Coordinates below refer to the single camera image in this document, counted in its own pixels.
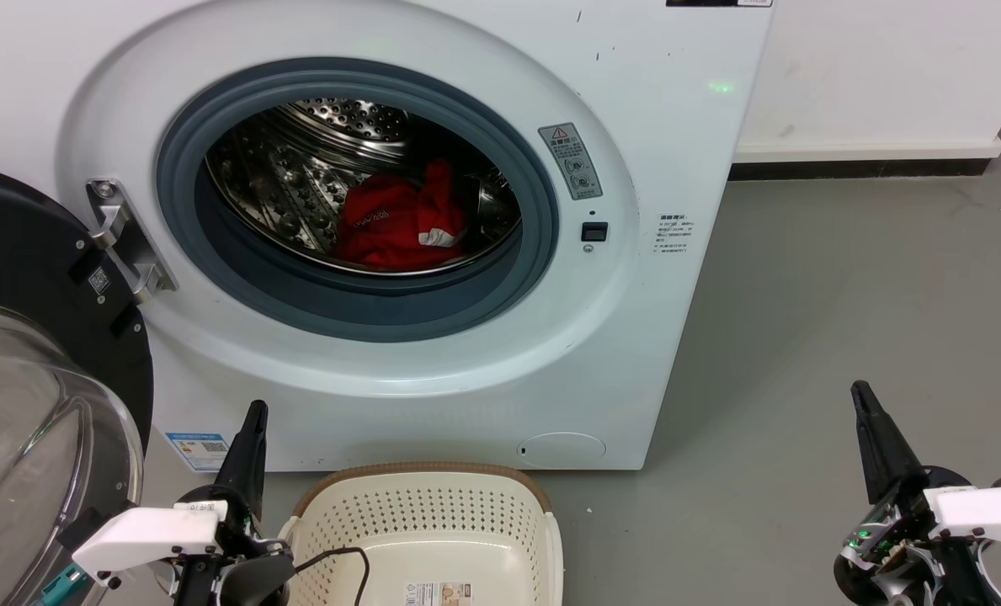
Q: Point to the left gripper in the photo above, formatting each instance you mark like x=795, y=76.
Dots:
x=151, y=534

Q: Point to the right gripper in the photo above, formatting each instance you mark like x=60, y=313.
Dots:
x=980, y=513

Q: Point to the red garment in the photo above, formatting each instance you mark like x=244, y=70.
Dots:
x=382, y=227

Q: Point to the cream perforated laundry basket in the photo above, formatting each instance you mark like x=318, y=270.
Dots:
x=433, y=513

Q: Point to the stainless steel washing machine drum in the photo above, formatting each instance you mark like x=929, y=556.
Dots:
x=281, y=177

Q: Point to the black washer door with glass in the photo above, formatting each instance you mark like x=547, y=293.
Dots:
x=20, y=244

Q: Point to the blue energy label sticker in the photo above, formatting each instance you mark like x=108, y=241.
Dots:
x=199, y=452

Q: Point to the grey rubber door gasket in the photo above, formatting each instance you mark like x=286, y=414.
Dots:
x=298, y=299

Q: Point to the QR code sticker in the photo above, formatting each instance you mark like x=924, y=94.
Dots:
x=99, y=280

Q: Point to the metal door hinge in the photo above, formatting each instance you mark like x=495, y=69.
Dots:
x=125, y=240

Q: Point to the black and white baseboard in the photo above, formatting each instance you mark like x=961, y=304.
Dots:
x=862, y=164

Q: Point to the small printed text sticker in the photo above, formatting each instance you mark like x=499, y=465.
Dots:
x=673, y=234

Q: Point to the round white filter cover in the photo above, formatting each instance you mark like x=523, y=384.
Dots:
x=561, y=450

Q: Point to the black door latch socket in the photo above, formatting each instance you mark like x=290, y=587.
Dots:
x=594, y=231

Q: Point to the white front-load washing machine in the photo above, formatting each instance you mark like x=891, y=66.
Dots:
x=652, y=126

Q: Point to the grey warning sticker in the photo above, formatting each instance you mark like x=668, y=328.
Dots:
x=571, y=162

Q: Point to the black control panel strip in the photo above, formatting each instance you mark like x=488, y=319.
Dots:
x=719, y=2

